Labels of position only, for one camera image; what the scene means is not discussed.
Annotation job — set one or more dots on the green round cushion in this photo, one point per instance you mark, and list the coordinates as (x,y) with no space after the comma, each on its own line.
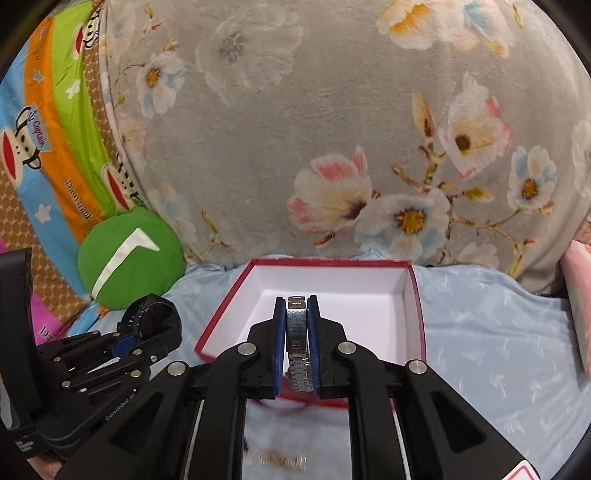
(134,258)

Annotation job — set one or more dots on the light blue palm-print cloth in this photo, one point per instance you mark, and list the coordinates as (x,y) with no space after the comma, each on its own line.
(485,346)

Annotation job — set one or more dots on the silver metal wristwatch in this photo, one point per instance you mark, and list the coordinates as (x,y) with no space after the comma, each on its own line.
(298,323)

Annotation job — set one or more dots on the black wristwatch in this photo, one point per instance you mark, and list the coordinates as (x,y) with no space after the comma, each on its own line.
(157,318)

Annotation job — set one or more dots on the pink pillow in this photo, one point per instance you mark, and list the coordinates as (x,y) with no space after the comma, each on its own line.
(578,286)

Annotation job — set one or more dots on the red gift box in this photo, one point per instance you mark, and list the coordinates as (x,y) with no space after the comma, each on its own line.
(323,281)

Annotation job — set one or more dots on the cartoon monkey printed sheet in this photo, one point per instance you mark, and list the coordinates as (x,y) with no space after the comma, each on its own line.
(69,115)

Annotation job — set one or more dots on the grey floral blanket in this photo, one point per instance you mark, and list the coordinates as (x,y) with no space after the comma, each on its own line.
(300,115)

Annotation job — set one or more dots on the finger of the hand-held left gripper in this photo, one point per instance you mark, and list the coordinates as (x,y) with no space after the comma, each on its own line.
(83,350)
(115,378)

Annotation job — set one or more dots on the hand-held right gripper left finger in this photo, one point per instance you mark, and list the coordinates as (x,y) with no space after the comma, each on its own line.
(280,350)

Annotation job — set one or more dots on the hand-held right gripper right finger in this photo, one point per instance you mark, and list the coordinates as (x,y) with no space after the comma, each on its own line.
(314,350)

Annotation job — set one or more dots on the magenta cloth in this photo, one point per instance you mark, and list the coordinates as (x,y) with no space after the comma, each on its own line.
(44,318)

